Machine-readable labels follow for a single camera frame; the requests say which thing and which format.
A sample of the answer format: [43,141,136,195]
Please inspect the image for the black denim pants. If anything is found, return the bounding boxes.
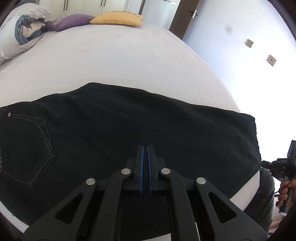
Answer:
[1,83,261,225]

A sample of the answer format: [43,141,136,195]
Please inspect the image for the person's right hand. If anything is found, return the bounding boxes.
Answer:
[276,179,296,207]

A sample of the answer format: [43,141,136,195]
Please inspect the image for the white bed mattress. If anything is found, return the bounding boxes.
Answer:
[0,22,261,235]

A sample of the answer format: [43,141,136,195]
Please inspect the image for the brown wooden door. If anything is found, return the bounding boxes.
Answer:
[169,0,199,40]

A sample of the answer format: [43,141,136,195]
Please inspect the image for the purple cushion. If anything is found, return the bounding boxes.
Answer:
[45,14,95,32]

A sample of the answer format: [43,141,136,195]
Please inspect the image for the yellow cushion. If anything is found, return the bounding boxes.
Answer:
[90,11,144,27]

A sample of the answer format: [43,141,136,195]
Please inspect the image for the rolled beige duvet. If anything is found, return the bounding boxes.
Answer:
[1,3,54,63]

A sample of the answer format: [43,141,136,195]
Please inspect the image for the cream wardrobe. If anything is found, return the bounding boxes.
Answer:
[34,0,145,18]

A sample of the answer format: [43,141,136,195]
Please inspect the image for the lower wall socket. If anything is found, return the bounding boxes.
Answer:
[266,55,276,66]

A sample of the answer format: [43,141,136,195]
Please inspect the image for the wall socket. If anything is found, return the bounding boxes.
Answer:
[266,55,276,66]
[245,39,254,48]

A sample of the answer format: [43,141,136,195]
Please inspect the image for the upper wall socket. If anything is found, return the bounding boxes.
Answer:
[245,39,254,48]

